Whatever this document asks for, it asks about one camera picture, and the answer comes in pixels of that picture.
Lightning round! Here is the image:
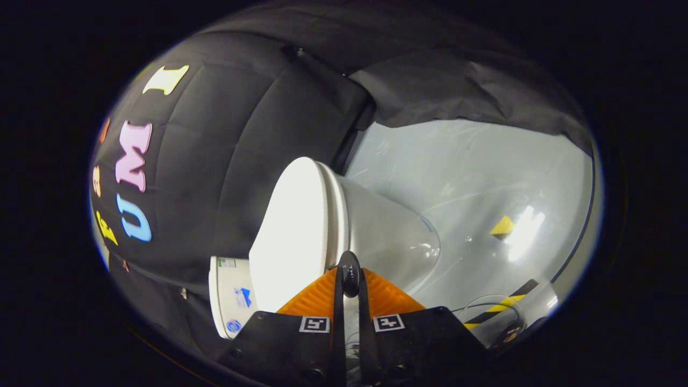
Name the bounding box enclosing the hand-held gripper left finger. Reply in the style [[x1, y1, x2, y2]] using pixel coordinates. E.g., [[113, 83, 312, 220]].
[[217, 267, 346, 387]]

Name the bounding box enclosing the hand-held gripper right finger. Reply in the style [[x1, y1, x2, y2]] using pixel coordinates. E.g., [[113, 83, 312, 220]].
[[358, 267, 491, 387]]

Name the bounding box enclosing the yellow black striped floor tape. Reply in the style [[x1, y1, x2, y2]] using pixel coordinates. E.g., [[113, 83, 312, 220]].
[[463, 278, 540, 331]]

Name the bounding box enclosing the yellow black diamond floor sticker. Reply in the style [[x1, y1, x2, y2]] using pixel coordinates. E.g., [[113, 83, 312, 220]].
[[490, 215, 517, 241]]

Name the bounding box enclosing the black backdrop cloth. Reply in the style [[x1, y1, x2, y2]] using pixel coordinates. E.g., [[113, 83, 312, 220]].
[[89, 2, 594, 362]]

